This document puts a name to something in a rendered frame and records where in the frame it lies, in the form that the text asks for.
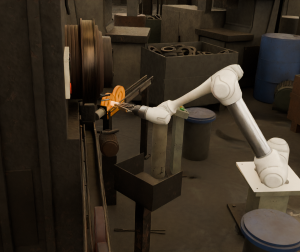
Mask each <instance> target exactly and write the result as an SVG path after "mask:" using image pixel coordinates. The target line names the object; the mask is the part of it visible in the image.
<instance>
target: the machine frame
mask: <svg viewBox="0 0 300 252"><path fill-rule="evenodd" d="M65 25H67V19H66V7H65V0H0V252H84V242H83V213H82V185H81V157H80V130H79V107H78V99H66V96H65V76H64V50H65Z"/></svg>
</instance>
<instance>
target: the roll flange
mask: <svg viewBox="0 0 300 252"><path fill-rule="evenodd" d="M65 46H66V47H69V48H70V50H69V52H70V58H71V61H70V77H71V95H70V96H71V97H70V99H71V100H72V99H82V104H83V106H84V105H85V84H84V51H83V28H82V18H80V25H69V24H68V25H66V24H65Z"/></svg>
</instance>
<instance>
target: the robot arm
mask: <svg viewBox="0 0 300 252"><path fill-rule="evenodd" d="M242 76H243V70H242V69H241V67H240V65H237V64H233V65H229V66H227V67H225V68H223V69H221V70H220V71H218V72H217V73H215V74H214V75H212V76H211V77H210V78H209V79H208V80H206V81H205V82H204V83H203V84H201V85H200V86H199V87H197V88H196V89H194V90H192V91H191V92H189V93H187V94H185V95H184V96H182V97H180V98H178V99H176V100H174V101H171V100H168V101H165V102H163V103H162V104H160V105H159V106H157V107H148V106H144V105H143V106H140V105H135V104H129V103H118V102H115V101H111V103H110V105H111V106H115V107H118V109H120V110H122V111H124V112H126V113H128V112H131V113H134V115H135V116H139V118H142V119H145V120H148V121H150V122H152V123H155V124H159V125H166V124H168V123H169V121H170V118H171V116H172V115H173V114H175V113H176V110H177V109H178V108H179V107H180V106H182V105H184V104H186V103H188V102H191V101H193V100H195V99H197V98H199V97H201V96H204V95H206V94H209V93H212V94H213V95H214V97H216V98H217V99H218V100H219V101H220V102H221V103H222V104H223V105H224V106H226V107H227V108H228V110H229V112H230V113H231V115H232V117H233V119H234V120H235V122H236V124H237V126H238V127H239V129H240V131H241V132H242V134H243V136H244V138H245V139H246V141H247V143H248V144H249V146H250V148H251V150H252V151H253V153H254V155H255V157H254V164H255V166H256V167H255V168H254V170H255V171H256V172H257V174H258V176H259V178H260V180H261V183H262V184H264V185H265V186H267V187H268V188H271V189H273V188H277V187H280V186H282V185H283V184H289V180H288V179H287V177H288V165H287V164H288V156H289V147H288V144H287V142H286V141H285V140H283V139H281V138H276V137H274V138H271V139H269V140H268V141H266V139H265V138H264V136H263V134H262V132H261V131H260V129H259V127H258V125H257V123H256V122H255V120H254V118H253V116H252V115H251V113H250V111H249V109H248V108H247V106H246V104H245V102H244V101H243V99H242V92H241V89H240V87H239V84H238V81H239V80H240V79H241V77H242Z"/></svg>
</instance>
